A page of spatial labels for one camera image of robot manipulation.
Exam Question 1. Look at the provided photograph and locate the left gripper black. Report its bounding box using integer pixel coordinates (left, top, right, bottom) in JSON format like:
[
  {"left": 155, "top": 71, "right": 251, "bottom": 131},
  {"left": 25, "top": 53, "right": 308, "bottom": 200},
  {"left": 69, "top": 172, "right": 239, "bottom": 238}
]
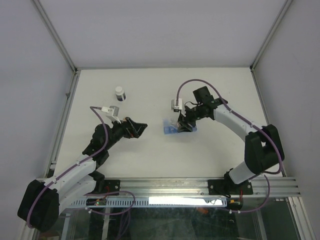
[{"left": 104, "top": 116, "right": 147, "bottom": 151}]

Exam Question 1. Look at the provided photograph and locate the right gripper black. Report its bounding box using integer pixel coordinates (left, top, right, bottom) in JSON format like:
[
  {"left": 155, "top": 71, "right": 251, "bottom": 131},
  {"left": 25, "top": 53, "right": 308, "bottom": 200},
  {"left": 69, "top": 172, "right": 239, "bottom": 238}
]
[{"left": 177, "top": 104, "right": 204, "bottom": 132}]

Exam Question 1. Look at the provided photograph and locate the blue weekly pill organizer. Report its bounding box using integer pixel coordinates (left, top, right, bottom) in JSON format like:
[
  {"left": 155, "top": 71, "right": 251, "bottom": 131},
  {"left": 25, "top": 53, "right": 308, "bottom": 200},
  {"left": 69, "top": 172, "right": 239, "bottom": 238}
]
[{"left": 163, "top": 118, "right": 198, "bottom": 135}]

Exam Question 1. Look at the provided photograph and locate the white cap pill bottle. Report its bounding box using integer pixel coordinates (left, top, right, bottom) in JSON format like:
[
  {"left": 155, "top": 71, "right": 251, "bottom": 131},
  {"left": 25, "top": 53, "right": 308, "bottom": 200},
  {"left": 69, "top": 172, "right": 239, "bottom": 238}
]
[{"left": 115, "top": 86, "right": 126, "bottom": 102}]

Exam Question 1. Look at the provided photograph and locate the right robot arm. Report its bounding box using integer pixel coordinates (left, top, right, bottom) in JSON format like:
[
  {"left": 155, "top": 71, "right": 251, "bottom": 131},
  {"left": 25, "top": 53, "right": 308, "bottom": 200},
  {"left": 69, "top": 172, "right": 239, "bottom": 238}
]
[{"left": 171, "top": 86, "right": 285, "bottom": 194}]

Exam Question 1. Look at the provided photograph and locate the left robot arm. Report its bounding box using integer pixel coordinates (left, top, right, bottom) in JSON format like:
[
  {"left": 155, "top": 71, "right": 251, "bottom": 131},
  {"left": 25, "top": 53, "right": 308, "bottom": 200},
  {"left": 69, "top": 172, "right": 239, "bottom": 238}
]
[{"left": 17, "top": 117, "right": 148, "bottom": 232}]

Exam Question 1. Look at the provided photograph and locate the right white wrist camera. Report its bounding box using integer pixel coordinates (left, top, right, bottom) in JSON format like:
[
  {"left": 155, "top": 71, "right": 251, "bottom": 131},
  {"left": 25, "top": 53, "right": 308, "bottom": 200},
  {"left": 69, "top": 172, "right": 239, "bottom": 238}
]
[{"left": 171, "top": 98, "right": 184, "bottom": 112}]

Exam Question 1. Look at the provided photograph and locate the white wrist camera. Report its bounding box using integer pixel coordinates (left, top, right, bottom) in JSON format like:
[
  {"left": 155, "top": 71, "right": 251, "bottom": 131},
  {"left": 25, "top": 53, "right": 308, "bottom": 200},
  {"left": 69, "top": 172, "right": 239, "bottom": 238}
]
[
  {"left": 171, "top": 98, "right": 184, "bottom": 112},
  {"left": 101, "top": 105, "right": 123, "bottom": 124}
]

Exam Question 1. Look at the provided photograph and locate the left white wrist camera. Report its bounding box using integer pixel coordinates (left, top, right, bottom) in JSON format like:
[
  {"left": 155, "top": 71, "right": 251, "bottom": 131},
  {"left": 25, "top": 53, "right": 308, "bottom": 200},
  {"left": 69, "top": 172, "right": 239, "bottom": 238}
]
[{"left": 101, "top": 105, "right": 123, "bottom": 124}]

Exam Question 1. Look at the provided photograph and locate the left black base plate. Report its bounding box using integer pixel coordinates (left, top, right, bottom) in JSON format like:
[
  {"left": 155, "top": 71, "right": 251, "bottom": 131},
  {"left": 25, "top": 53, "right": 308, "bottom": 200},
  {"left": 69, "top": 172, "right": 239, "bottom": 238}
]
[{"left": 86, "top": 179, "right": 121, "bottom": 196}]

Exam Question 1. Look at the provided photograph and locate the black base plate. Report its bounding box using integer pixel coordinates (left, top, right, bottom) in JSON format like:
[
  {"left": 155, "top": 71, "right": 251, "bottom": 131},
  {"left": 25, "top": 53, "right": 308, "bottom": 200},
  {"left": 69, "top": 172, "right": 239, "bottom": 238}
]
[
  {"left": 86, "top": 179, "right": 121, "bottom": 196},
  {"left": 207, "top": 178, "right": 254, "bottom": 198}
]

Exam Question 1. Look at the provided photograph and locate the slotted grey cable duct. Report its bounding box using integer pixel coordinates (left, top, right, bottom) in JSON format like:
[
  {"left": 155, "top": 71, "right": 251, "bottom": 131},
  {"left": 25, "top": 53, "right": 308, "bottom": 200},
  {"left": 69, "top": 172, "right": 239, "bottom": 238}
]
[{"left": 69, "top": 196, "right": 227, "bottom": 209}]

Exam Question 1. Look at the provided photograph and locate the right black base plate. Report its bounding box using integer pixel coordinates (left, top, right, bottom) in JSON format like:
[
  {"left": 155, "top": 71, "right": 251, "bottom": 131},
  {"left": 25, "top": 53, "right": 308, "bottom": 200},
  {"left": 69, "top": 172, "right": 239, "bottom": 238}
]
[{"left": 207, "top": 178, "right": 254, "bottom": 198}]

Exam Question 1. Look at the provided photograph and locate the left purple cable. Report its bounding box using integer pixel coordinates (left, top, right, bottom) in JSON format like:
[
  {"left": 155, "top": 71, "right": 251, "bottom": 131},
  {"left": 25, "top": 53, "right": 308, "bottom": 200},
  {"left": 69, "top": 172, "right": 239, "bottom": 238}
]
[{"left": 26, "top": 105, "right": 137, "bottom": 230}]

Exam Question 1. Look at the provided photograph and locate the aluminium mounting rail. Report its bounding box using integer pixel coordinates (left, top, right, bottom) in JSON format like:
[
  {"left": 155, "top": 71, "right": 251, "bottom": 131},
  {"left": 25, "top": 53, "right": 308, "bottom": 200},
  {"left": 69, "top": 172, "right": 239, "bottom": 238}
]
[{"left": 32, "top": 176, "right": 300, "bottom": 198}]

